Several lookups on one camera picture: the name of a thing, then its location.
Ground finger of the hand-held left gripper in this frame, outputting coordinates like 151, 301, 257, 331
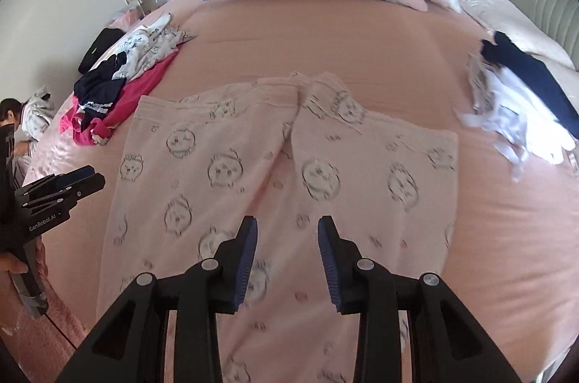
16, 166, 97, 203
18, 172, 106, 221

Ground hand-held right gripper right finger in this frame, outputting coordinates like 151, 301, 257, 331
317, 215, 521, 383

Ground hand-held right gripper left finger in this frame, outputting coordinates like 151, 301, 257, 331
58, 215, 259, 383

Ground pink printed pajama pants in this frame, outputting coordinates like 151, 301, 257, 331
96, 71, 460, 383

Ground person's left hand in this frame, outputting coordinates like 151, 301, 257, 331
0, 238, 46, 275

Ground navy striped-trim garment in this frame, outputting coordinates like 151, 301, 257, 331
72, 52, 128, 117

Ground magenta garment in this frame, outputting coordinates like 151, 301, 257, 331
59, 50, 179, 147

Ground black bag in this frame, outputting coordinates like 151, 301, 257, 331
78, 28, 125, 75

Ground white printed pajama top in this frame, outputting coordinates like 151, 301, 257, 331
109, 13, 197, 83

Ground pink bed sheet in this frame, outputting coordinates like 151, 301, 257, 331
20, 0, 579, 383

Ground white folded garment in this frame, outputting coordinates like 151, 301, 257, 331
455, 52, 577, 185

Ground pale pink pillow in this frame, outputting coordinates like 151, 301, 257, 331
452, 0, 577, 69

